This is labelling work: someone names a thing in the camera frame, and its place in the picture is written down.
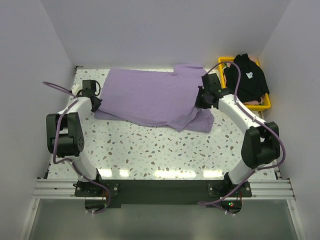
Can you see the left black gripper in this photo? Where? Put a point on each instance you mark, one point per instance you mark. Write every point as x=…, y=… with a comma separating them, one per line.
x=97, y=106

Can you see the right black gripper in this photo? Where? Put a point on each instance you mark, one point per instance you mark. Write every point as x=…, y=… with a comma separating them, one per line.
x=198, y=103

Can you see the purple t-shirt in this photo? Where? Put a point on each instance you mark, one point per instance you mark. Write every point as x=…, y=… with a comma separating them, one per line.
x=155, y=98

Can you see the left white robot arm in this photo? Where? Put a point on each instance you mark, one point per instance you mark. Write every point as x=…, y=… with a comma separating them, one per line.
x=64, y=133

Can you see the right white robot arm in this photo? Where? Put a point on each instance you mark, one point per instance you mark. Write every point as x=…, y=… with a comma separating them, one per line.
x=260, y=145

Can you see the pink garment in bin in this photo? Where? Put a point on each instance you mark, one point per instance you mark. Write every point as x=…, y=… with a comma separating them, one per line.
x=258, y=102

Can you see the black t-shirt in bin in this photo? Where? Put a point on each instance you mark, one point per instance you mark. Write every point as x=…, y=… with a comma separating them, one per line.
x=253, y=84

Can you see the yellow plastic bin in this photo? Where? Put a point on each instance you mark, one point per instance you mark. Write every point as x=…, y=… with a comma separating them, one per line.
x=263, y=105

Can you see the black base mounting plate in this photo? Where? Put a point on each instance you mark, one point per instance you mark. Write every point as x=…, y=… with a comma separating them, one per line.
x=116, y=193

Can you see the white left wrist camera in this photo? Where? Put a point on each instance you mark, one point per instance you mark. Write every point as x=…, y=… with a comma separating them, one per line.
x=75, y=89

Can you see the aluminium frame rail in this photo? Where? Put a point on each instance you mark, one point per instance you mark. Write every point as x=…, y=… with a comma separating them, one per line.
x=261, y=189

